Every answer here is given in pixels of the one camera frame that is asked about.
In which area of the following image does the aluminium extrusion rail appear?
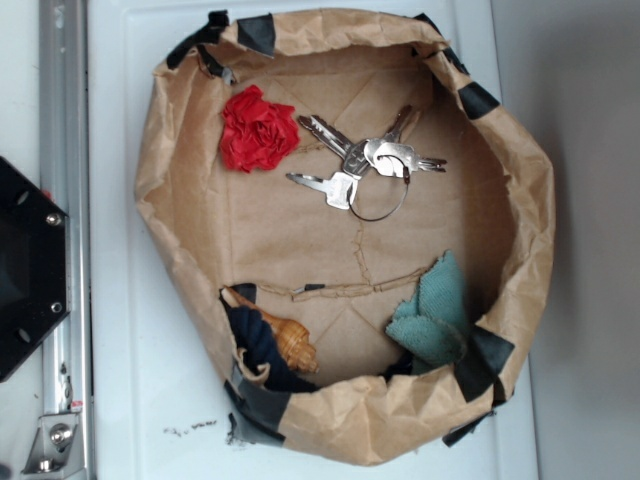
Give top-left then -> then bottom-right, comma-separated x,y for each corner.
39,1 -> 96,479

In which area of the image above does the silver key bunch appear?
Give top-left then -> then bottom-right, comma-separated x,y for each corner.
286,105 -> 447,221

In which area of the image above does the brown spiral seashell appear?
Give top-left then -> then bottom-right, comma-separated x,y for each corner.
221,286 -> 320,374

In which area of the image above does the brown paper bag bin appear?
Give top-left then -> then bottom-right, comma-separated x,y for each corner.
135,8 -> 555,466

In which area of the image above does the teal microfiber cloth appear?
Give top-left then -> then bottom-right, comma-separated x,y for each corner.
385,250 -> 471,375

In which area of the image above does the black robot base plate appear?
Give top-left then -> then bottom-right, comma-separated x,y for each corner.
0,159 -> 69,382

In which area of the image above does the silver corner bracket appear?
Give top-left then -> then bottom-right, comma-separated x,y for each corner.
20,413 -> 84,479

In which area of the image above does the dark navy rope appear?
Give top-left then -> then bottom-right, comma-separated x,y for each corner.
223,306 -> 318,394

